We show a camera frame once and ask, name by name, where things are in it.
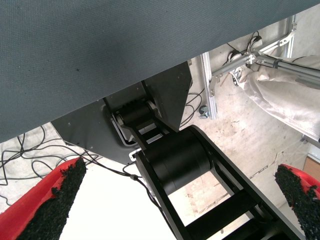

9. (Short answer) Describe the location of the aluminium frame with legs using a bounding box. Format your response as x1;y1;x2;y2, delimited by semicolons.
211;14;298;77

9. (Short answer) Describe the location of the brown wooden box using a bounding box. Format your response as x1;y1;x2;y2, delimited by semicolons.
305;152;320;176

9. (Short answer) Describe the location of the small caster wheel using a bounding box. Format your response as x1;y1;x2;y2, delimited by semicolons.
198;105;210;119

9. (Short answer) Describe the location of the black cable with plug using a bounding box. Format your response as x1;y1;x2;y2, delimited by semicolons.
226;30;263;66

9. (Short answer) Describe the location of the black jointed frame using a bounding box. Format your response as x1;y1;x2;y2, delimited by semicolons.
112;99;307;240

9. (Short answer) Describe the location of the dark grey metal panel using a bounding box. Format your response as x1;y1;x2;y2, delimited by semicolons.
51;61;193;166

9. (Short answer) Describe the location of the black cable with knot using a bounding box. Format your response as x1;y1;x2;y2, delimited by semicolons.
83;149;166;218

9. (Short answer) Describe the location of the white fabric cover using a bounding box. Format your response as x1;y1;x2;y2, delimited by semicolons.
234;54;320;143

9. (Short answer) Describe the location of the dark grey table cloth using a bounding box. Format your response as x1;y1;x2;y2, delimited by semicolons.
0;0;320;143

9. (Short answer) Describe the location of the grey metal tube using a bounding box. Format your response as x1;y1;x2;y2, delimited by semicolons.
253;52;320;88

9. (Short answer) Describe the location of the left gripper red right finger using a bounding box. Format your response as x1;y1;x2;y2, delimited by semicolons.
274;163;320;240

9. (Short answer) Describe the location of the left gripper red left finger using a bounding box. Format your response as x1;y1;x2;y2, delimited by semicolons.
0;157;88;240

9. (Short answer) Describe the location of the upright aluminium profile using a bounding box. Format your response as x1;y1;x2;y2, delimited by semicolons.
200;52;219;121

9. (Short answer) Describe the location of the thin black floor cable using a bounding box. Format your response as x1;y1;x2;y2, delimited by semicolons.
180;88;206;127
0;123;103;207

